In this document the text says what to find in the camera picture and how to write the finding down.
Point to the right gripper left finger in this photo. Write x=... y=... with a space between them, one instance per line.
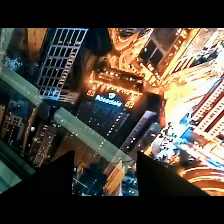
x=50 y=180

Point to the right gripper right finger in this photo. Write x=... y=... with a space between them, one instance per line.
x=160 y=180

